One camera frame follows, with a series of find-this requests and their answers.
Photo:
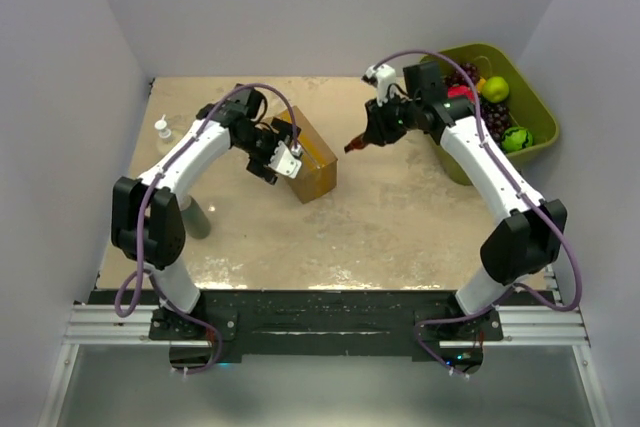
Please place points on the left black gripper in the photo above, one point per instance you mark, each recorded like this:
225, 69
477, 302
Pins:
259, 166

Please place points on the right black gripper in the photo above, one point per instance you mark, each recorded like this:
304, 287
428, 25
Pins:
378, 131

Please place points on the red black utility knife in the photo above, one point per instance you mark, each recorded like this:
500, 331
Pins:
357, 143

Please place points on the brown cardboard express box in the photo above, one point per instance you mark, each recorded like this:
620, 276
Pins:
318, 174

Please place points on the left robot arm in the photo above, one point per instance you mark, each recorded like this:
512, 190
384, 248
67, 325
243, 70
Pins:
146, 220

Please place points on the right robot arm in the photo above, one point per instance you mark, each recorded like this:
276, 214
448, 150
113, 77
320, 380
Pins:
527, 227

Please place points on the pink dragon fruit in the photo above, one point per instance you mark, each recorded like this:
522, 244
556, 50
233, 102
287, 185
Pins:
459, 90

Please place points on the dark grape bunch top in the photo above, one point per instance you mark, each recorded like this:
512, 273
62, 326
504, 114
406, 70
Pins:
468, 73

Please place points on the cream pump soap bottle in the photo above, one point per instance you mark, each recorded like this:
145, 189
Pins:
165, 136

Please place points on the yellow fruit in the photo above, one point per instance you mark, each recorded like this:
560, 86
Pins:
480, 84

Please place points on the grey cylindrical bottle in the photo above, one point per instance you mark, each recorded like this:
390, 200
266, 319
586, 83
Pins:
195, 221

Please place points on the purple grape bunch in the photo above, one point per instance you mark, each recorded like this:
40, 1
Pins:
497, 118

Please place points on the green apple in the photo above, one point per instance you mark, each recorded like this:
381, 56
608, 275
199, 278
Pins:
495, 89

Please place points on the green striped melon ball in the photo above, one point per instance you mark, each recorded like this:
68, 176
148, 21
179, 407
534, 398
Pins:
515, 139

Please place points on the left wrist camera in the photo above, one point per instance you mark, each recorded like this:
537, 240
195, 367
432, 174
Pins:
286, 160

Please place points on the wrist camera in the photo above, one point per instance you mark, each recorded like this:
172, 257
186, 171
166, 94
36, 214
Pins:
383, 79
286, 160

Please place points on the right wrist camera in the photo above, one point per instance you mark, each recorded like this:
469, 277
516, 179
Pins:
383, 79

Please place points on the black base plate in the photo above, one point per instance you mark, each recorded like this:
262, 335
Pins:
435, 318

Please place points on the aluminium rail frame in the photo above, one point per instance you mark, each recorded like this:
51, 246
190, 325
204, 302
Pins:
509, 325

